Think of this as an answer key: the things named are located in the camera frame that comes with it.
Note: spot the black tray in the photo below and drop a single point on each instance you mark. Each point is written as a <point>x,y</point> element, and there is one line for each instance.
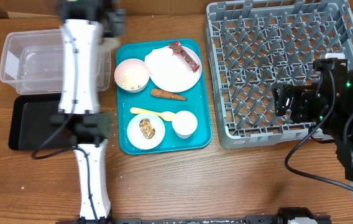
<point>34,119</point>

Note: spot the teal serving tray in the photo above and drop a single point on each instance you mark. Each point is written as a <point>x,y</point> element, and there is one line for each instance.
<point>162,101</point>

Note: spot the clear plastic waste bin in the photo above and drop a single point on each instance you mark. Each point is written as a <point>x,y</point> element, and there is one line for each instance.
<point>32,61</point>

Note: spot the orange carrot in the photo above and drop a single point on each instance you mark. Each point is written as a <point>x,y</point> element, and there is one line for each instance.
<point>158,93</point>

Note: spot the white cup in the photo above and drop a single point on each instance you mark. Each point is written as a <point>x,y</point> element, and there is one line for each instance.
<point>184,124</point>

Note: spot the large white plate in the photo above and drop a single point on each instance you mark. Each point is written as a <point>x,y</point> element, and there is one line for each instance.
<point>176,76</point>

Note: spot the grey dishwasher rack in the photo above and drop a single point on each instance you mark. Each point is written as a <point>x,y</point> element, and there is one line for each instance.
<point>253,44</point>

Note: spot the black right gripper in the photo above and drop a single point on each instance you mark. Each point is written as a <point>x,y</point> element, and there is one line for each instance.
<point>299,94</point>

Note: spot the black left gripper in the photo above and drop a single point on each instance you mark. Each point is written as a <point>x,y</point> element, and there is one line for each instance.
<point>118,28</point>

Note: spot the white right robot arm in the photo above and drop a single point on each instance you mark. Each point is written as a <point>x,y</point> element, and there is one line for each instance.
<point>329,105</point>

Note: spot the rice grains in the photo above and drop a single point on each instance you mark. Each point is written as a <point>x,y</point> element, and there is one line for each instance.
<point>132,81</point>

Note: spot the small white bowl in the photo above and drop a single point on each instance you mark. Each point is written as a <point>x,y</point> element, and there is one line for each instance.
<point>136,137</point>

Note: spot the pink bowl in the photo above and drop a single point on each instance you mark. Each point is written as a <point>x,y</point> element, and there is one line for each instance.
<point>130,66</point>

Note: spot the red snack wrapper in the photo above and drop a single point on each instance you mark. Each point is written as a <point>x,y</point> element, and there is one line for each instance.
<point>179,50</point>

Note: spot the yellow plastic spoon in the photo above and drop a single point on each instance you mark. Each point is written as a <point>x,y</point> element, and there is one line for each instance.
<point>166,115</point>

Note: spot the white tissue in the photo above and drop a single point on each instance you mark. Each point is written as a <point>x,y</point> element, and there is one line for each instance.
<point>157,58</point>

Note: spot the brown food scraps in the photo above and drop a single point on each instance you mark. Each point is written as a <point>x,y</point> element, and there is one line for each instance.
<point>146,128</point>

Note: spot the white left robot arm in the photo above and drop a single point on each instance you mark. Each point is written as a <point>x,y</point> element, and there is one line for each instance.
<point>88,27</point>

